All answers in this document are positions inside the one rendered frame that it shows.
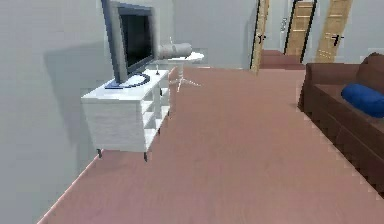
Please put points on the white round side table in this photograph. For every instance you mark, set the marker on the white round side table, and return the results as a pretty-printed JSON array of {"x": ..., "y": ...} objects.
[{"x": 184, "y": 63}]

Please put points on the grey cylinder lamp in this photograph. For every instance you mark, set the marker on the grey cylinder lamp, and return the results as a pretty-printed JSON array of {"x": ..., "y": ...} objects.
[{"x": 175, "y": 50}]

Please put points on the white television stand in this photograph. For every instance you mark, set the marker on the white television stand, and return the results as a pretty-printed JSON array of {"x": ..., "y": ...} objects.
[{"x": 123, "y": 113}]

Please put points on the grey flat television set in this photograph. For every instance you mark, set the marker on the grey flat television set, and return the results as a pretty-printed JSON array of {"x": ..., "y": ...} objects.
[{"x": 136, "y": 40}]

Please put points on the wooden room door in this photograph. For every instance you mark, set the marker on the wooden room door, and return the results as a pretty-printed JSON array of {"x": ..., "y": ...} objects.
[
  {"x": 333, "y": 31},
  {"x": 260, "y": 33},
  {"x": 300, "y": 31}
]

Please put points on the brown sofa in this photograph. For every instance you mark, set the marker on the brown sofa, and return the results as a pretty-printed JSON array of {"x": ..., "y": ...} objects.
[{"x": 346, "y": 110}]

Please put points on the blue cushion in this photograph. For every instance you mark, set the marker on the blue cushion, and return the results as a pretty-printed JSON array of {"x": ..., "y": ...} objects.
[{"x": 365, "y": 98}]

